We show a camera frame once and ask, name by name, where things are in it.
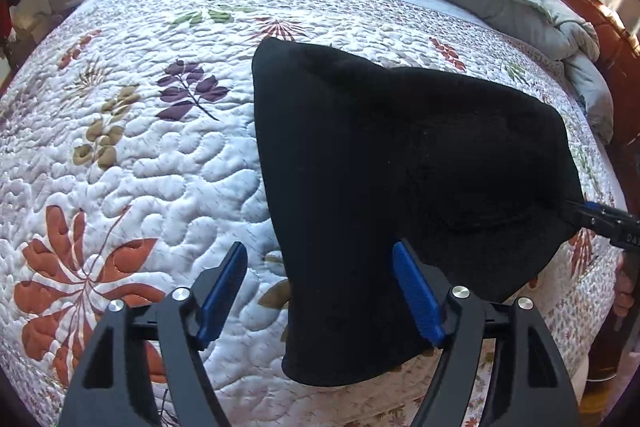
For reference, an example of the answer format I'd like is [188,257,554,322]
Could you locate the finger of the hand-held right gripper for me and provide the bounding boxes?
[564,200,621,235]

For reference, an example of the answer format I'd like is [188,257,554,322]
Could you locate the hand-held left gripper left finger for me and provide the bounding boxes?
[60,241,249,427]

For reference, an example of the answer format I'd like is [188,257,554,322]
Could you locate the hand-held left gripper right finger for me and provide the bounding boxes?
[391,239,581,427]

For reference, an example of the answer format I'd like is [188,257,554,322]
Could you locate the black pants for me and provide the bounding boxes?
[251,37,585,389]

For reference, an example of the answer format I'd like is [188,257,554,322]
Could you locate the person's right hand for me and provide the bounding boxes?
[616,252,640,323]

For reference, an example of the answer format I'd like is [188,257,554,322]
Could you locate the white floral quilted bedspread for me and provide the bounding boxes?
[0,0,626,427]

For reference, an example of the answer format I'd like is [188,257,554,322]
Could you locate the wooden headboard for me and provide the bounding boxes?
[500,0,640,168]

